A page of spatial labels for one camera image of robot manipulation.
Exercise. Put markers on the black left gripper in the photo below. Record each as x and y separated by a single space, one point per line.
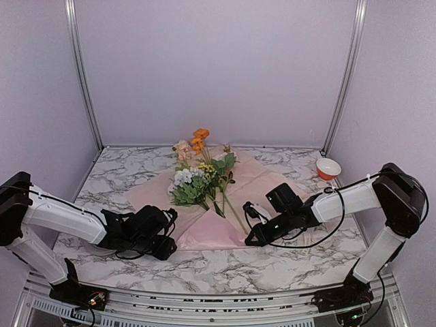
163 253

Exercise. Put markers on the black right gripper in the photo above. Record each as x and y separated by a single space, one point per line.
264 238

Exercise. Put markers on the pink wrapping paper sheet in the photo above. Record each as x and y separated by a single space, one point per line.
220 224

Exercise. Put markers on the white fake flower bunch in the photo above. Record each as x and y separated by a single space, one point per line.
188 186

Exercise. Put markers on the yellow fake flower bunch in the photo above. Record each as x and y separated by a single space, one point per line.
212 180

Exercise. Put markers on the peach fake flower stem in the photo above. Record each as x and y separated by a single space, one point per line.
183 150

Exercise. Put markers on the orange fake flower stem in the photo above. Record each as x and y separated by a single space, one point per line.
219 174

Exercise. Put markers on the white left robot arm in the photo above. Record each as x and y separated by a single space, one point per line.
24 206

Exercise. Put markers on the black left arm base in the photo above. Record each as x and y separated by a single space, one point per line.
73 292

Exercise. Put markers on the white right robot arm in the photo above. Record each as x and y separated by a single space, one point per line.
392 204

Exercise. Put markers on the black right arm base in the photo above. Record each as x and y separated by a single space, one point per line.
352 292

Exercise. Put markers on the orange bowl white inside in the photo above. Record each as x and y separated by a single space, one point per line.
327 169

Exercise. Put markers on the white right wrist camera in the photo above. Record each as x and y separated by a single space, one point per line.
255 211

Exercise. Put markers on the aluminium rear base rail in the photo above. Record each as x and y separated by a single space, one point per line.
243 146

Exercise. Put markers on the aluminium front rail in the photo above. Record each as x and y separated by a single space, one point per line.
137 308

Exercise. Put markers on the aluminium frame post right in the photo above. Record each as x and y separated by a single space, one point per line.
350 66

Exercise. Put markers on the aluminium frame post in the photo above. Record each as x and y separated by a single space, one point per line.
72 25
350 66

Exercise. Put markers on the aluminium frame post left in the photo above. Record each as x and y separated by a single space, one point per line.
72 25

